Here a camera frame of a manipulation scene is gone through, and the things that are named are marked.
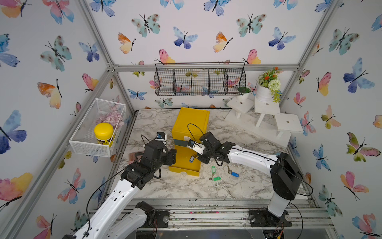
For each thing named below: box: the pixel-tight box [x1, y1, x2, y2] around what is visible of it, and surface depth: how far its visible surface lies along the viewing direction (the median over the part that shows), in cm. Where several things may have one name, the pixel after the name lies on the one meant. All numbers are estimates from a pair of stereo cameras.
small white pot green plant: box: [235, 86, 251, 102], surface depth 106 cm
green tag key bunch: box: [208, 165, 222, 182], surface depth 90 cm
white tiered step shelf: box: [224, 97, 304, 149], surface depth 105 cm
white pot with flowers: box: [255, 66, 284, 104], surface depth 88 cm
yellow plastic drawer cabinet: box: [172, 107, 210, 155], surface depth 88 cm
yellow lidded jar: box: [94, 121, 114, 146], surface depth 65 cm
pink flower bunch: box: [99, 111, 125, 128], surface depth 71 cm
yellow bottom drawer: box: [168, 145, 202, 177], surface depth 92 cm
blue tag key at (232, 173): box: [226, 165, 240, 178], surface depth 91 cm
